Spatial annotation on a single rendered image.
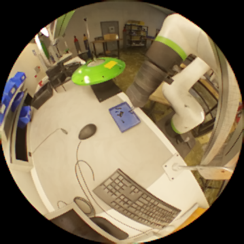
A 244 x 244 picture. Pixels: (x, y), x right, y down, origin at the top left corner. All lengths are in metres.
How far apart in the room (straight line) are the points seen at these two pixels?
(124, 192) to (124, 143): 0.21
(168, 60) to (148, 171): 0.36
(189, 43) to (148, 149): 0.37
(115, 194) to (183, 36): 0.49
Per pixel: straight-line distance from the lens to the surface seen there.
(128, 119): 0.37
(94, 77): 0.36
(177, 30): 0.22
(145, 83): 0.21
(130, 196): 0.35
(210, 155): 0.16
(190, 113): 0.38
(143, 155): 0.34
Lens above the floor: 1.24
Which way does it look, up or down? 64 degrees down
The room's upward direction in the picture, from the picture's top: 4 degrees counter-clockwise
